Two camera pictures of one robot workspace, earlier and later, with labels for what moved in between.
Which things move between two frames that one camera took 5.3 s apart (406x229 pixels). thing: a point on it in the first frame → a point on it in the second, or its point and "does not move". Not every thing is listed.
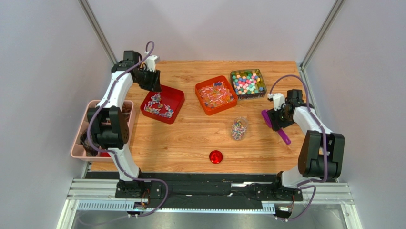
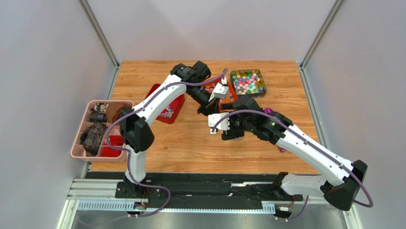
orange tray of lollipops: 216,95 does not move
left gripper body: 141,77 → 202,97
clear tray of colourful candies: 248,83 does not move
